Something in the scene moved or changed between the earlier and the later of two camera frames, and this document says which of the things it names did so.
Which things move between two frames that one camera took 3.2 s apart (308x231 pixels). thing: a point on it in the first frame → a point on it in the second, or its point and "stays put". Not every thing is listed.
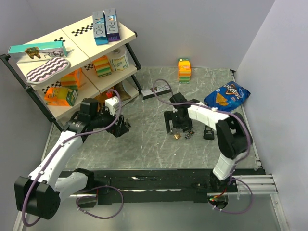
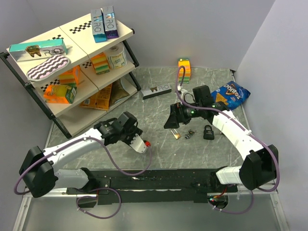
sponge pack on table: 184,70 stays put
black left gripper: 118,129 → 134,130
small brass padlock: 177,136 stays put
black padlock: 208,134 stays put
